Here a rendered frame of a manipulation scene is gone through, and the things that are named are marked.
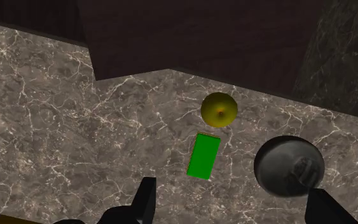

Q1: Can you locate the green rectangular block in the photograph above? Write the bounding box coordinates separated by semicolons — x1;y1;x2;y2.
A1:
186;132;221;181

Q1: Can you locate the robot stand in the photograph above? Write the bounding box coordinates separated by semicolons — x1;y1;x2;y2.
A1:
76;0;325;94

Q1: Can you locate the dark grey bowl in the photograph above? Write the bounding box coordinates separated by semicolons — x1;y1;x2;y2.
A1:
253;135;326;198

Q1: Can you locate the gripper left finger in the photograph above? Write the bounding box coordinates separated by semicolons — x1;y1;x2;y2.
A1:
97;176;157;224

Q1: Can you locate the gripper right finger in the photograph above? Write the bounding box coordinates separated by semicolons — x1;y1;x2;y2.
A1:
304;188;358;224

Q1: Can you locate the yellow-green apple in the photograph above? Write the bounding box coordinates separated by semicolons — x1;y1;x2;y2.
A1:
200;92;238;129

